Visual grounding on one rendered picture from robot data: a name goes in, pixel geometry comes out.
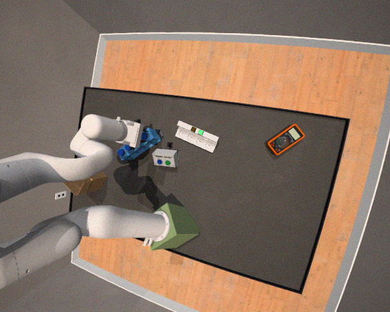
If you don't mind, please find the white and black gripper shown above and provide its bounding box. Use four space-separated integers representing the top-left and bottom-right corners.
115 119 148 150

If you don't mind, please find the orange digital multimeter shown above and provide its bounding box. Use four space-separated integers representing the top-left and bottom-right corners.
266 124 305 155

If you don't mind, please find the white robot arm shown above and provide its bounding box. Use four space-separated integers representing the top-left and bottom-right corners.
0 114 170 289

